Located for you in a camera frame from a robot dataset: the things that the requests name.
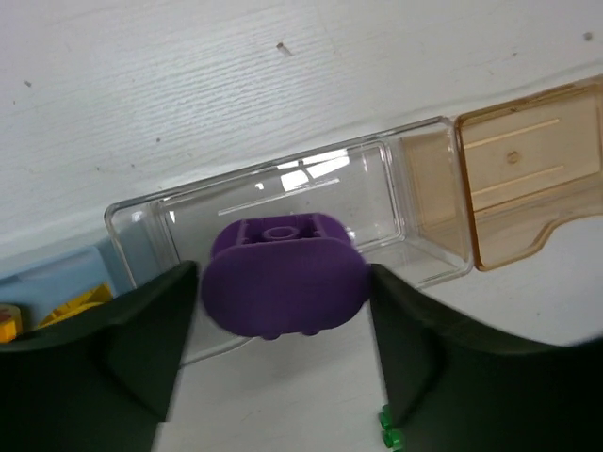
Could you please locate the yellow lego block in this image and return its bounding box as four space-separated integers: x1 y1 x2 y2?
37 283 113 329
0 304 23 344

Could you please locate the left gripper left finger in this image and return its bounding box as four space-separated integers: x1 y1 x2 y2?
1 261 198 451

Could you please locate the purple lego block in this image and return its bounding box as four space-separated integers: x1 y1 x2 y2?
200 213 370 340

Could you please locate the blue container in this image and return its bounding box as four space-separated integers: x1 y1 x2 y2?
1 238 132 330

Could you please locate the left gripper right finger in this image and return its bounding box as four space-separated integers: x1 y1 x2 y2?
370 265 602 451

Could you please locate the orange container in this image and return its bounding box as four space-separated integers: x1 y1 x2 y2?
399 73 603 272

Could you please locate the green lego block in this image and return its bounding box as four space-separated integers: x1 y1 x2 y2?
378 404 405 452

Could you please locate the clear container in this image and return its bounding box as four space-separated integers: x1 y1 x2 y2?
105 117 472 363

